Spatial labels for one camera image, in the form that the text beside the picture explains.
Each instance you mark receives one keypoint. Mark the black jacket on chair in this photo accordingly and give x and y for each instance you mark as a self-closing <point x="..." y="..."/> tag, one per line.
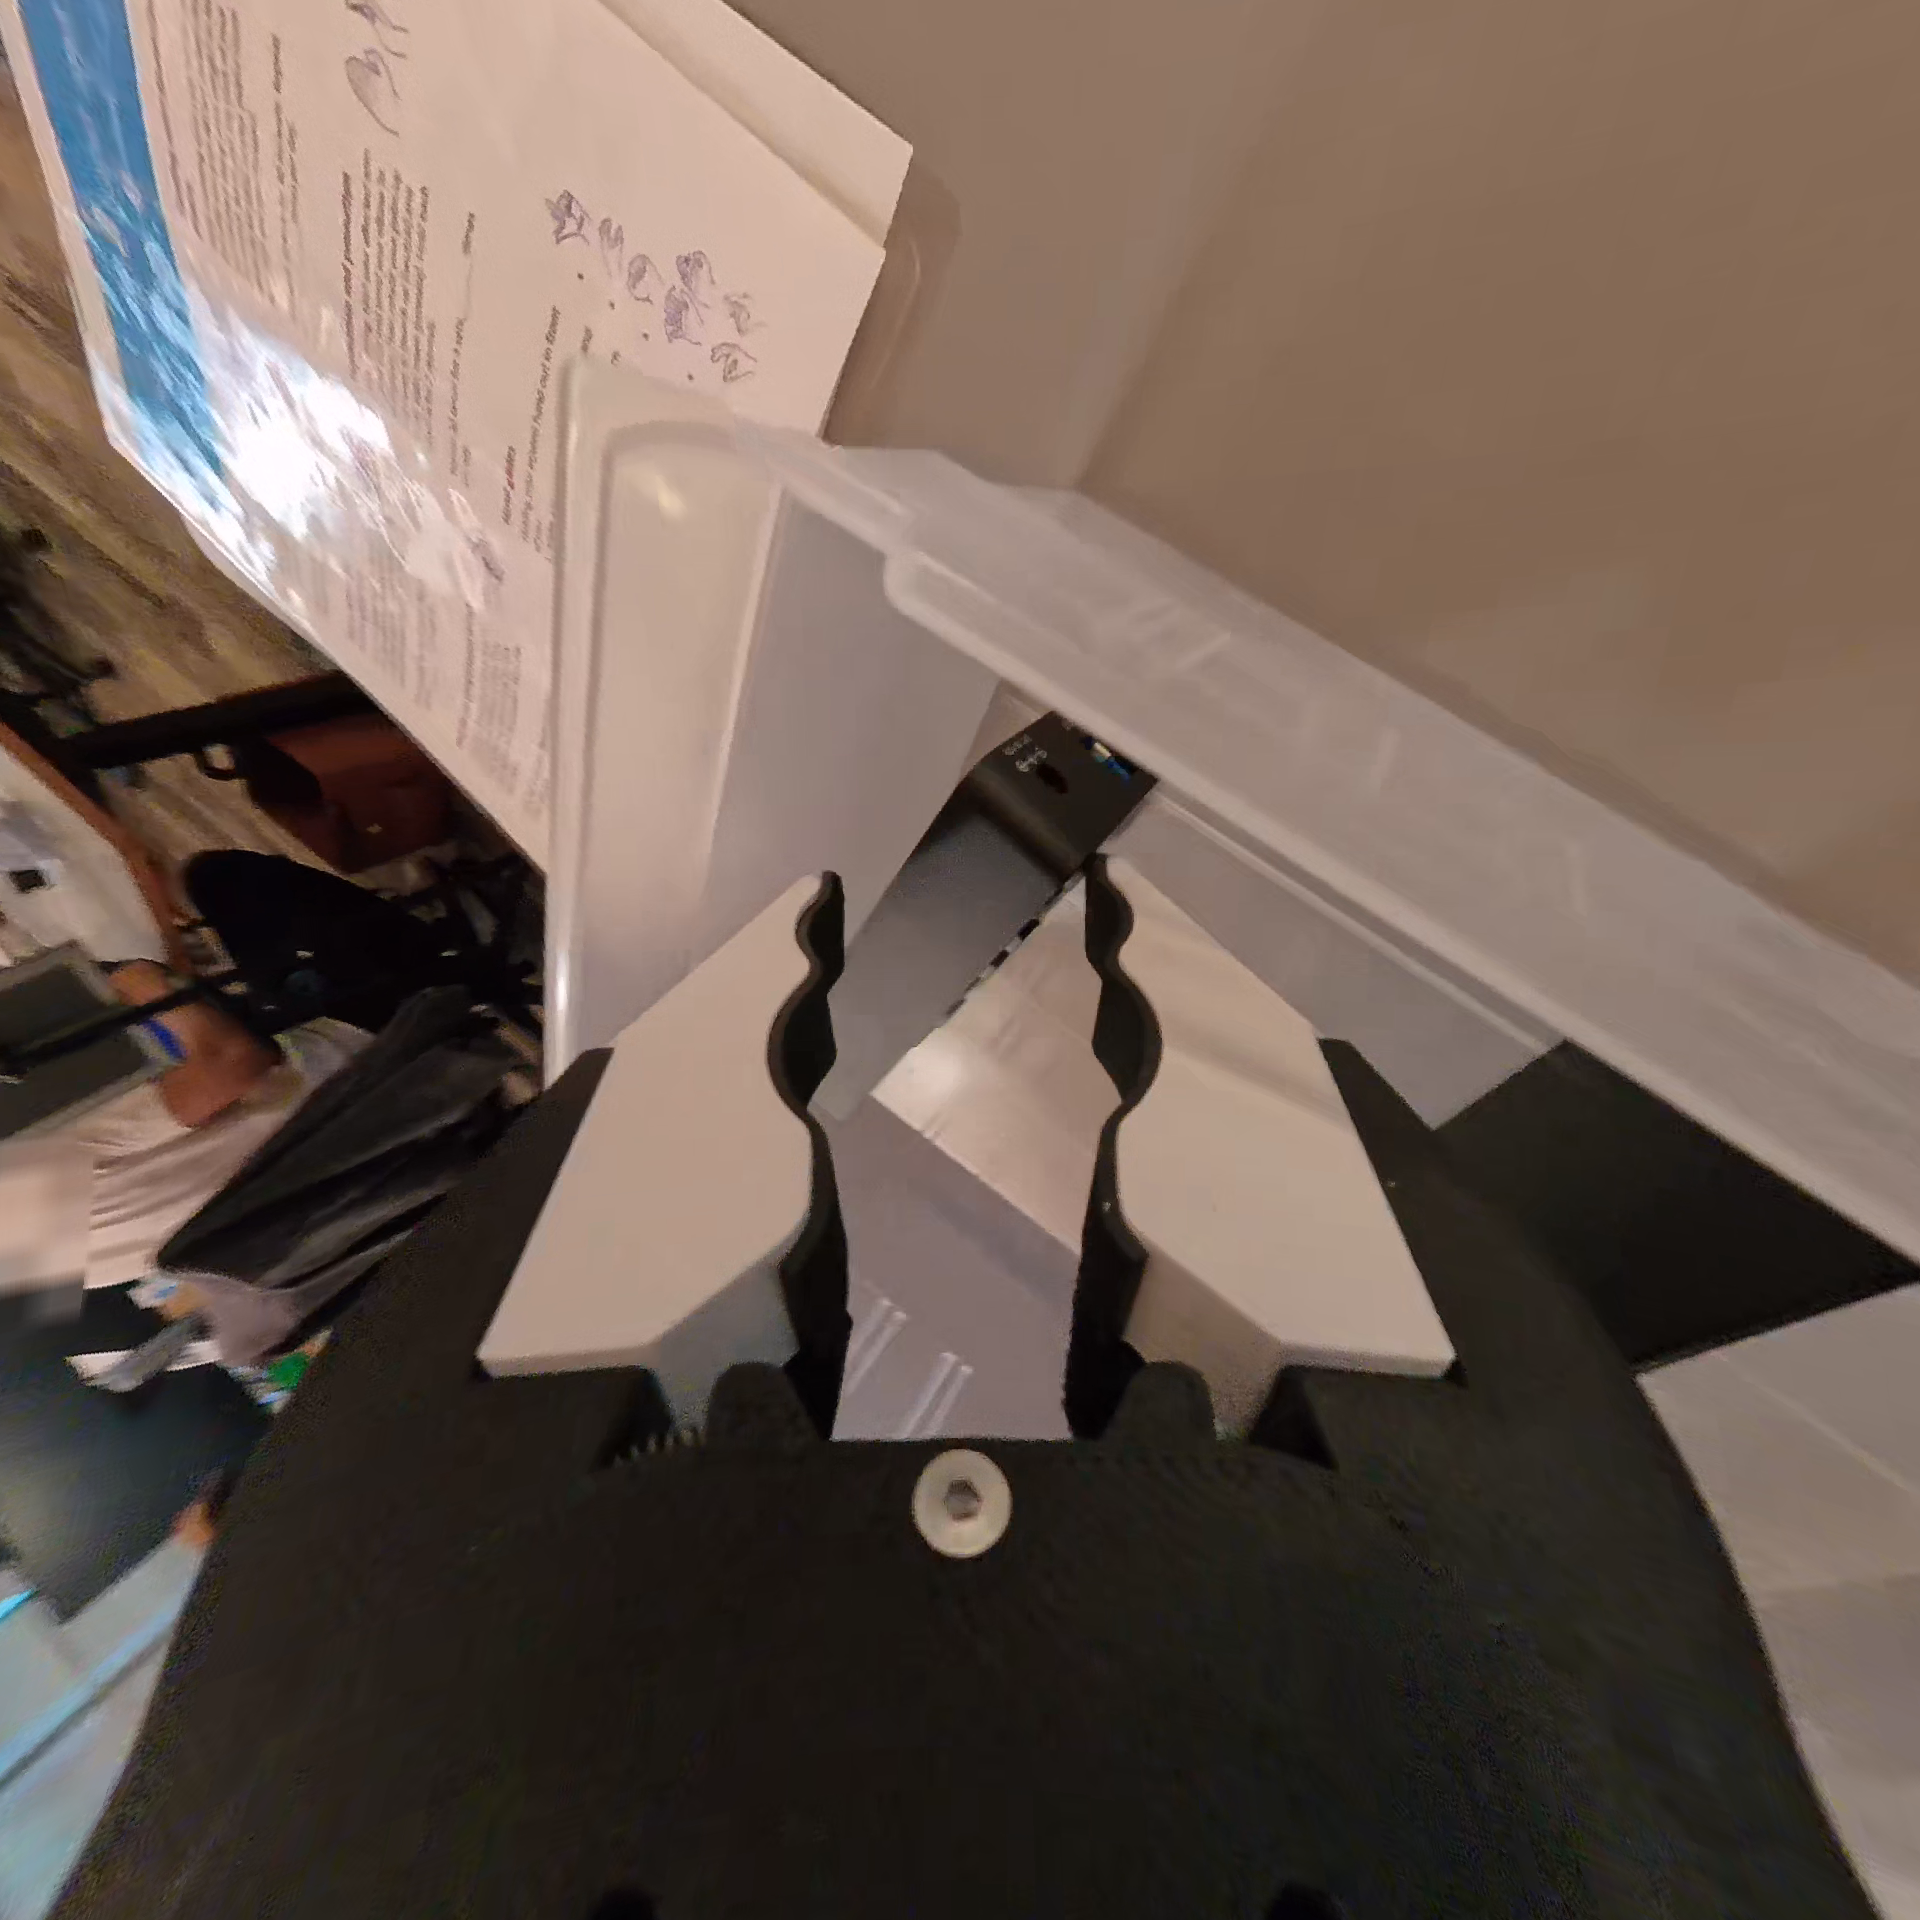
<point x="360" y="1141"/>

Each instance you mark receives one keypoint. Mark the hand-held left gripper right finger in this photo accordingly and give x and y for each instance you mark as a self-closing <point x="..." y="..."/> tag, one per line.
<point x="1276" y="1200"/>

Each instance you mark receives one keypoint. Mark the black silver USB hub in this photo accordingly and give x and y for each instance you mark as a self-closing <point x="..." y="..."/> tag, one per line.
<point x="960" y="931"/>

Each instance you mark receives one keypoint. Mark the black office chair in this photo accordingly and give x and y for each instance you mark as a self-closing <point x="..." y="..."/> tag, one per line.
<point x="300" y="915"/>

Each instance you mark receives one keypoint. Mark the clear plastic bin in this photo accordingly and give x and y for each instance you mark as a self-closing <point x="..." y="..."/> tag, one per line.
<point x="840" y="629"/>

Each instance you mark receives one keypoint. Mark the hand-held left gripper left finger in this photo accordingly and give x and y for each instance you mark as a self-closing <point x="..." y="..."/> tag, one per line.
<point x="662" y="1200"/>

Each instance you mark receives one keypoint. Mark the printed paper sheets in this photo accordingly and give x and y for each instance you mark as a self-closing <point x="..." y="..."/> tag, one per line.
<point x="451" y="299"/>

